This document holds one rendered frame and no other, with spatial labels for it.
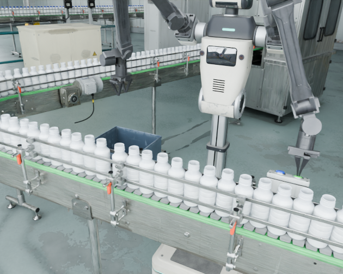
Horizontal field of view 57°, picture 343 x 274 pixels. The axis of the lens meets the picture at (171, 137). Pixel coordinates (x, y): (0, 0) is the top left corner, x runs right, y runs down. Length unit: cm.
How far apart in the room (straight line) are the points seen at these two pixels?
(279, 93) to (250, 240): 375
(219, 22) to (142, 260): 161
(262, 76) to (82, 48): 281
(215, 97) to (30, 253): 171
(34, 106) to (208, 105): 145
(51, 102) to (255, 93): 312
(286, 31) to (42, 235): 221
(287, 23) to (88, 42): 459
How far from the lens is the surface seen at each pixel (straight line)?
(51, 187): 148
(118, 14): 136
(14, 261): 254
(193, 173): 107
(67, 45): 524
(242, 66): 151
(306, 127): 108
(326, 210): 102
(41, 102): 261
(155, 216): 119
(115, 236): 253
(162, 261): 198
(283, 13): 103
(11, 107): 252
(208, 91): 157
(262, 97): 483
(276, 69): 466
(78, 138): 130
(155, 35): 708
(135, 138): 187
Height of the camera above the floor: 168
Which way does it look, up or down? 25 degrees down
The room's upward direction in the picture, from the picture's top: 1 degrees clockwise
